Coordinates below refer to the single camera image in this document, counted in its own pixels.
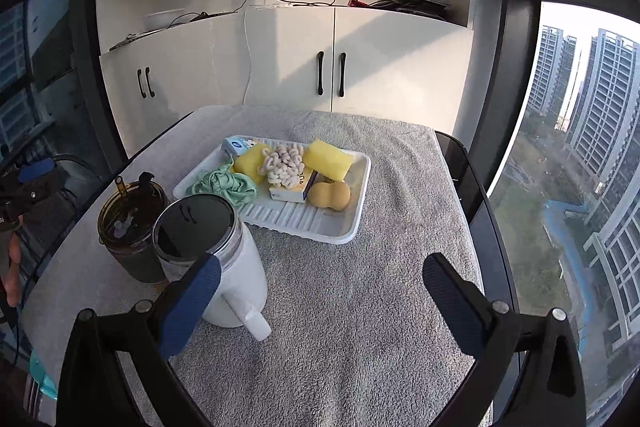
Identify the white plastic tray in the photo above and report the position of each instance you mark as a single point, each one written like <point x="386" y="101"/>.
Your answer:
<point x="293" y="218"/>

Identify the blue tissue pack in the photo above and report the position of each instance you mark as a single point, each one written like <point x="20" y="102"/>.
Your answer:
<point x="236" y="145"/>

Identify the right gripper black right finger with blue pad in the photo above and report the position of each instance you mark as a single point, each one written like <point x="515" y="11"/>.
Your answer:
<point x="549" y="390"/>

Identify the white bowl on cabinet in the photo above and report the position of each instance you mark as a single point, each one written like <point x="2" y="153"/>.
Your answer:
<point x="162" y="19"/>

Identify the person's hand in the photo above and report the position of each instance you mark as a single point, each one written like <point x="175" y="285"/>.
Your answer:
<point x="10" y="266"/>

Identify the dark papers on cabinet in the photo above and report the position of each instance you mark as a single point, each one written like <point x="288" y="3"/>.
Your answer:
<point x="437" y="9"/>

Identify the white cabinet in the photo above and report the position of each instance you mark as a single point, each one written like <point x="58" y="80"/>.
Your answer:
<point x="334" y="55"/>

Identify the tan peanut-shaped sponge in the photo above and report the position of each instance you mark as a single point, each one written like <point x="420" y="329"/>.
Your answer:
<point x="332" y="195"/>

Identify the dark glass cup with straw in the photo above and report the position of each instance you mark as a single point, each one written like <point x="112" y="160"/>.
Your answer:
<point x="125" y="225"/>

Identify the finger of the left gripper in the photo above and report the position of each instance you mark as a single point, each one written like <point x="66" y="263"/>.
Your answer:
<point x="36" y="170"/>

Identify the mint green scrunchie cloth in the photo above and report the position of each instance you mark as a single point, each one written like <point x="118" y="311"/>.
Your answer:
<point x="236" y="188"/>

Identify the yellow tissue pack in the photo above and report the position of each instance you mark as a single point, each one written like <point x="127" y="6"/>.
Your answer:
<point x="297" y="193"/>

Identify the yellow sponge block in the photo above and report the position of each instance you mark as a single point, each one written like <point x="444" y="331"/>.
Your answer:
<point x="251" y="161"/>
<point x="327" y="160"/>

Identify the cream chunky knitted cloth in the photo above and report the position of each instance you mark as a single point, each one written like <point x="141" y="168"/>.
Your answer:
<point x="283" y="166"/>

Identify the white mug chrome lid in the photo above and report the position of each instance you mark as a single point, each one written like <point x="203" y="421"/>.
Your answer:
<point x="207" y="224"/>

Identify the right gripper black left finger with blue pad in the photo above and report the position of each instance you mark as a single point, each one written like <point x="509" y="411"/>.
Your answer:
<point x="93" y="390"/>

